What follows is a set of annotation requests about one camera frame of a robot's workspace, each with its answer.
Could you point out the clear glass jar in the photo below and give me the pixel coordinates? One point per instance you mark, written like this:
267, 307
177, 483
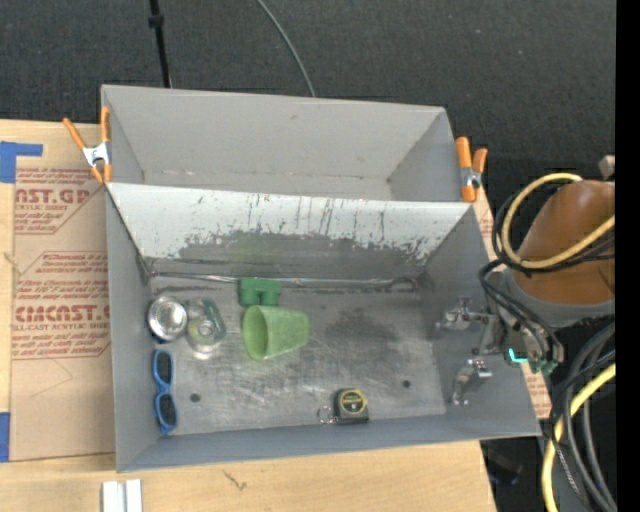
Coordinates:
205, 327

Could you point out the green plastic cup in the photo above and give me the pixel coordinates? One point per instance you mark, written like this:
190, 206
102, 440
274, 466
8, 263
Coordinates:
275, 331

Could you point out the grey metal bin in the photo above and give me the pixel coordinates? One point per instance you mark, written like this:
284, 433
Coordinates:
280, 220

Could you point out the black and yellow tape measure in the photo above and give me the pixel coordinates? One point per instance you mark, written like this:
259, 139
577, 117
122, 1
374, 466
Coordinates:
351, 405

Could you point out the silver metal can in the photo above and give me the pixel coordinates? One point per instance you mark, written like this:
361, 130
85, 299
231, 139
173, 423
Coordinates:
166, 317

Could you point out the blue sunglasses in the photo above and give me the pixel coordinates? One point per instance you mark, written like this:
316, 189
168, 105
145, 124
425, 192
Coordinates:
164, 390

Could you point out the brown cardboard board, red print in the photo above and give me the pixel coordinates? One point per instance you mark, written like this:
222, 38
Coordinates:
55, 300

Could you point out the small green plastic block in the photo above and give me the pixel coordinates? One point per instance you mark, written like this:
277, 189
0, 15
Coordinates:
257, 291

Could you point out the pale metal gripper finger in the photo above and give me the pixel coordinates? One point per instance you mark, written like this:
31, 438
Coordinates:
462, 316
470, 377

